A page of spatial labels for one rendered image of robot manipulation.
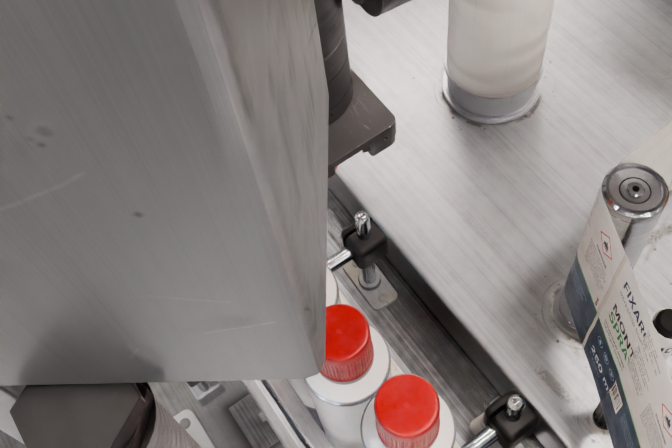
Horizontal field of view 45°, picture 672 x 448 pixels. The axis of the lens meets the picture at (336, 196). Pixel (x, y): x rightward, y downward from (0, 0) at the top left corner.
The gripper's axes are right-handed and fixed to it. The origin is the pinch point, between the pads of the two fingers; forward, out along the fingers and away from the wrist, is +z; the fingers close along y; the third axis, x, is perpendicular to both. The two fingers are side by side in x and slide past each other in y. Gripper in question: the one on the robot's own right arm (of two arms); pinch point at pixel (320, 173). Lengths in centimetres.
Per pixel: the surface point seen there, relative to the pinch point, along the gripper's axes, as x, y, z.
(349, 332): 6.1, -13.3, -7.3
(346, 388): 7.5, -14.5, -3.5
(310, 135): 7.9, -17.3, -31.9
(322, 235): 8.5, -18.3, -29.0
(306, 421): 10.0, -12.3, 5.0
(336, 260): 0.8, -1.6, 10.3
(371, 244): -2.0, -2.5, 9.4
